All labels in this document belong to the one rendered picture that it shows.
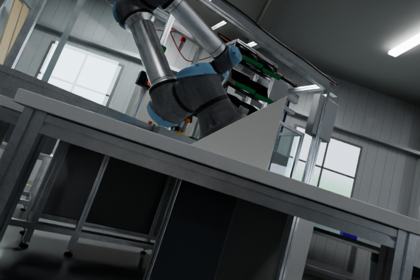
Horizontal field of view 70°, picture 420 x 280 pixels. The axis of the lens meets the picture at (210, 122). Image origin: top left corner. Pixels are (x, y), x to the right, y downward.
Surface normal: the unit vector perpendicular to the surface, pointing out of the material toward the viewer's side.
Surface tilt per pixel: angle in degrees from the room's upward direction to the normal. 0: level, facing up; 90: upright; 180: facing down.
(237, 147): 90
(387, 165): 90
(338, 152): 90
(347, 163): 90
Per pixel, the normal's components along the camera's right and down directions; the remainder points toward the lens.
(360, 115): 0.11, -0.18
